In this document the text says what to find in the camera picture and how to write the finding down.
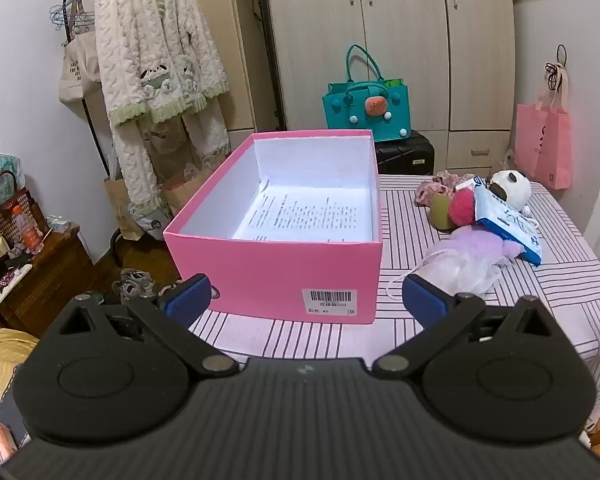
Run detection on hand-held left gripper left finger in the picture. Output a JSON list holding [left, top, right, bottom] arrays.
[[44, 273, 240, 378]]

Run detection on pink cardboard box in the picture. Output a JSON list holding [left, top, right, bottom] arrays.
[[162, 129, 383, 325]]

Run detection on black hanging cord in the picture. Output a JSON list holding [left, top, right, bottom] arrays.
[[544, 44, 570, 95]]

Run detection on small white blue packet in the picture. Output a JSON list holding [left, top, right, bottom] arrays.
[[454, 176, 487, 195]]

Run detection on printed paper sheet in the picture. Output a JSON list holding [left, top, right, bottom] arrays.
[[230, 177, 373, 243]]

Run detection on woven basket bag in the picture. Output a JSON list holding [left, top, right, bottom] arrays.
[[0, 170, 48, 241]]

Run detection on white green fleece pajama top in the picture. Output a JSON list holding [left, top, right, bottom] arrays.
[[94, 0, 229, 128]]

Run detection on black pouch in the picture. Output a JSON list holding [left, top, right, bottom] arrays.
[[0, 255, 33, 281]]

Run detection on grey white sneaker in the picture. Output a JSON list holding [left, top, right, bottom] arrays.
[[112, 280, 156, 306], [119, 268, 153, 287]]

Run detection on olive green soft toy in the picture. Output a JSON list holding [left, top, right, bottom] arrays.
[[428, 192, 455, 231]]

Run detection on beige wardrobe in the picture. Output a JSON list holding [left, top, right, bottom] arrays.
[[260, 0, 517, 171]]

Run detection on orange drink bottle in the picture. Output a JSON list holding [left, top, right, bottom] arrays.
[[12, 204, 43, 253]]

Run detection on white green printed bag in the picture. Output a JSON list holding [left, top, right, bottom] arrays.
[[130, 205, 173, 241]]

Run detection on floral fabric scrunchie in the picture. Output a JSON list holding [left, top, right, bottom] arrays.
[[415, 170, 463, 208]]

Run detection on black suitcase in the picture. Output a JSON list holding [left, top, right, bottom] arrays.
[[374, 130, 436, 177]]

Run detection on plastic bag with green packet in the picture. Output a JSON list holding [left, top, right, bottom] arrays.
[[0, 152, 26, 196]]

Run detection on black metal frame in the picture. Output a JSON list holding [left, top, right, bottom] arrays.
[[256, 0, 287, 132]]

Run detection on mint green packets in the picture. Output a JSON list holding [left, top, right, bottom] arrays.
[[45, 215, 81, 233]]

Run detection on blue wire hangers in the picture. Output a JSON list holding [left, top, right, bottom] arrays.
[[49, 0, 96, 33]]

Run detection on blue white tissue packet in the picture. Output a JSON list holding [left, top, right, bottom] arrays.
[[474, 187, 543, 266]]

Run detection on panda plush toy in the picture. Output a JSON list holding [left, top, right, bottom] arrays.
[[487, 169, 532, 211]]

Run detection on pink tote bag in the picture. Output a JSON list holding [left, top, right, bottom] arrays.
[[514, 62, 573, 191]]

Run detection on clear plastic bag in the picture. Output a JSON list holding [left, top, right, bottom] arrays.
[[420, 247, 503, 296]]

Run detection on wooden nightstand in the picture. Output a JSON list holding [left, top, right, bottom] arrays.
[[0, 230, 93, 338]]

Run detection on white patterned notebook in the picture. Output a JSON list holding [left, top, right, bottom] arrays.
[[0, 265, 33, 308]]

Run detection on teal felt handbag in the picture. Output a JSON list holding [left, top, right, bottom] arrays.
[[322, 44, 413, 143]]

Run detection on beige tall cabinet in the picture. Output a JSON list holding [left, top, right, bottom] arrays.
[[172, 0, 261, 133]]

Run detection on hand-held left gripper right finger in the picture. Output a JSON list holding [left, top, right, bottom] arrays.
[[371, 272, 570, 377]]

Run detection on yellow cloth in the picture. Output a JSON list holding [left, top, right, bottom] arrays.
[[0, 325, 41, 406]]

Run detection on canvas tote bag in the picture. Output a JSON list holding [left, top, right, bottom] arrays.
[[58, 0, 103, 105]]

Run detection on black clothes rack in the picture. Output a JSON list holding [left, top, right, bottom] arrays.
[[62, 0, 131, 261]]

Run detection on plain brown paper bag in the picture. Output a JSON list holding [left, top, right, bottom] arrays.
[[104, 157, 146, 241]]

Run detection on pink fluffy pompom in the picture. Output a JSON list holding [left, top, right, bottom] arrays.
[[447, 190, 481, 226]]

